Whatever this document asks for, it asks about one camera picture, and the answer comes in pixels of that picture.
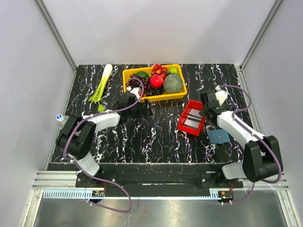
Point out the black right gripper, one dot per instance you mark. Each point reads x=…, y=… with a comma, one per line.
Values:
x=202, y=108

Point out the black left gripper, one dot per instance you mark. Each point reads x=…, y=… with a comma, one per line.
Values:
x=148, y=110

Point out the red plastic card tray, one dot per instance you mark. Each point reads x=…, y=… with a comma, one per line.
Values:
x=192, y=104

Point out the blue leather card holder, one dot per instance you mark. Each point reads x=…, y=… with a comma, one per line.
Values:
x=219, y=136

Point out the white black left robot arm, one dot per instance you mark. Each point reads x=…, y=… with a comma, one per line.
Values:
x=77, y=134

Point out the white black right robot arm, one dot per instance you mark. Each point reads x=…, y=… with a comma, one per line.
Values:
x=262, y=159

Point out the dark blueberry cluster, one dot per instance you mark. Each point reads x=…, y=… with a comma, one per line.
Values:
x=155, y=92

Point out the dark purple grape bunch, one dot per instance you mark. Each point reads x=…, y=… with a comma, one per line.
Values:
x=138, y=82

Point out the red pomegranate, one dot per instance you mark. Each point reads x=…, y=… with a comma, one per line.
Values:
x=156, y=81

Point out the dark green avocado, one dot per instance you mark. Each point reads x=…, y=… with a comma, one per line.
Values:
x=142, y=74

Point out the green netted melon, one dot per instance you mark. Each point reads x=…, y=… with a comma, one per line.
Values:
x=173, y=84

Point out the yellow plastic fruit bin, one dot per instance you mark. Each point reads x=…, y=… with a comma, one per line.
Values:
x=166, y=96

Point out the red lychee cluster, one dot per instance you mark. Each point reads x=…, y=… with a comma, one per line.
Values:
x=157, y=69

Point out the green white celery stalk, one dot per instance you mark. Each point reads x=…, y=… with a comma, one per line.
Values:
x=97, y=96

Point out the clear plastic water bottle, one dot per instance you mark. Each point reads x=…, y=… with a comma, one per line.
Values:
x=61, y=120

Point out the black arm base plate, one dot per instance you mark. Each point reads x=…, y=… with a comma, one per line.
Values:
x=200, y=180

